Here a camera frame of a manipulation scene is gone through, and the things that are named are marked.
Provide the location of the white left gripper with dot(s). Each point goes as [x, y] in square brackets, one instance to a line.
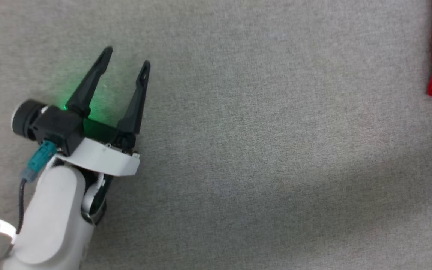
[103, 157]

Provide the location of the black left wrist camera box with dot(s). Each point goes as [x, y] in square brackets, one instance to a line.
[58, 127]

